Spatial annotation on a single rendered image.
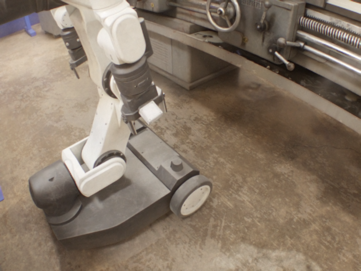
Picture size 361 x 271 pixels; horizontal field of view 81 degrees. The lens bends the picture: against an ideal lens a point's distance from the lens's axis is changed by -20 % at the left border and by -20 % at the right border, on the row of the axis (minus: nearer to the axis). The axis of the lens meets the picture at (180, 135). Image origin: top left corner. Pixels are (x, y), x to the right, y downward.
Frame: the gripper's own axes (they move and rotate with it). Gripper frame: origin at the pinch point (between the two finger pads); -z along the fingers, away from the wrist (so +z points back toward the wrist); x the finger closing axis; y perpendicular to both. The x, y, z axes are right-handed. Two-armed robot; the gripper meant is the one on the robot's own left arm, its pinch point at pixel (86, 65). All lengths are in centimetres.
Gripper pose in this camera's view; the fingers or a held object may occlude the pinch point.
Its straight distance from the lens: 107.0
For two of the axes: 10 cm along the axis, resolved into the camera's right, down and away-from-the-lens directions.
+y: -6.4, -5.1, 5.7
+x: 7.5, -5.8, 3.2
